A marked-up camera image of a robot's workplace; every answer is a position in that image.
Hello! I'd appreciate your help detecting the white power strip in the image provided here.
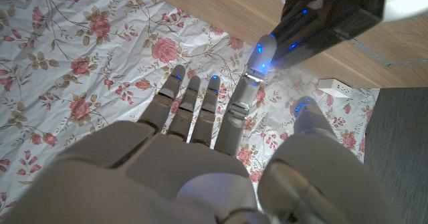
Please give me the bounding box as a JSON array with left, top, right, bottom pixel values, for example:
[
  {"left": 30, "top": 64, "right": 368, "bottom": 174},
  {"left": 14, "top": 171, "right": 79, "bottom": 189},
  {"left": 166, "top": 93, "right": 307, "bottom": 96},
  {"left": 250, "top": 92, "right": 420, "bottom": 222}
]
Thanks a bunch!
[{"left": 316, "top": 78, "right": 353, "bottom": 99}]

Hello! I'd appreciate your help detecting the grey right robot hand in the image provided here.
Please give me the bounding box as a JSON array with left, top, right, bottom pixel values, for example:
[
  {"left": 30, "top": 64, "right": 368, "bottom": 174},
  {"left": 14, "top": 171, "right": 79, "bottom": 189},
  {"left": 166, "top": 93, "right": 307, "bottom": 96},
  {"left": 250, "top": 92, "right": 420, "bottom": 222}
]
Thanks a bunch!
[{"left": 0, "top": 35, "right": 399, "bottom": 224}]

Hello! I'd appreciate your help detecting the floral print backdrop cloth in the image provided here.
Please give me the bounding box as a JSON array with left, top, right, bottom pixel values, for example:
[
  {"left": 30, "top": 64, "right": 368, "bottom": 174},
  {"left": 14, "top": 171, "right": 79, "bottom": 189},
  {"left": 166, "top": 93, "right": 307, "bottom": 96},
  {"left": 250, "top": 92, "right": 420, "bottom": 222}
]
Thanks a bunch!
[{"left": 0, "top": 0, "right": 381, "bottom": 224}]

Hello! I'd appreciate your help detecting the grey tape outline on table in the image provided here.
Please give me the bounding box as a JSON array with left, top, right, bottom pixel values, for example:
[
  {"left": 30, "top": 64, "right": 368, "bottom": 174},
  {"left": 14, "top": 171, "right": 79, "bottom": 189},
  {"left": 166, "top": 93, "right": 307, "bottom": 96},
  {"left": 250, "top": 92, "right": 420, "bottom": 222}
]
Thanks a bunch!
[{"left": 349, "top": 38, "right": 428, "bottom": 67}]

